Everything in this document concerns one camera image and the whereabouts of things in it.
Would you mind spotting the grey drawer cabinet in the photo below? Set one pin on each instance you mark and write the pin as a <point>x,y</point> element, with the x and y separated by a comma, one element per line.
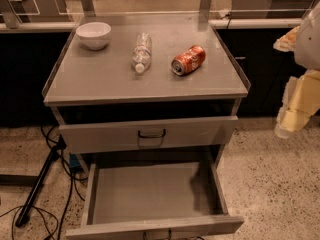
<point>88,87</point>

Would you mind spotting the blue box under cabinet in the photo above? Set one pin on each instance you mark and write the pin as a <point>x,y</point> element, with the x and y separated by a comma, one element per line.
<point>74,163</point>

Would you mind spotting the orange soda can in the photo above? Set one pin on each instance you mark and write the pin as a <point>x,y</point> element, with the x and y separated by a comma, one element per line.
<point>188,61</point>

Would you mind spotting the white ceramic bowl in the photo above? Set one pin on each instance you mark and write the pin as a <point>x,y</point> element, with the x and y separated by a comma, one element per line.
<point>94,35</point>

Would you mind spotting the black floor stand bar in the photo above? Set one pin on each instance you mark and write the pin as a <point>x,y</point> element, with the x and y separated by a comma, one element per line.
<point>23,216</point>

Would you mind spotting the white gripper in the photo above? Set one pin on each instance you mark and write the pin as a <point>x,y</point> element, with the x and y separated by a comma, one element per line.
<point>309,42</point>

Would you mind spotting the grey drawer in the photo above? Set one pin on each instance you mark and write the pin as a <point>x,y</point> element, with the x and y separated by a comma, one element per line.
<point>149,134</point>
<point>161,200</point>

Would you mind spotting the grey top drawer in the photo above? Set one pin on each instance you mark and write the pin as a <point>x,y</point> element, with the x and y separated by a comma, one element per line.
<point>149,134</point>

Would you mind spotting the clear plastic water bottle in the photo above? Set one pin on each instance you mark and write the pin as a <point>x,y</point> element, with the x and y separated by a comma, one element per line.
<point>142,53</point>

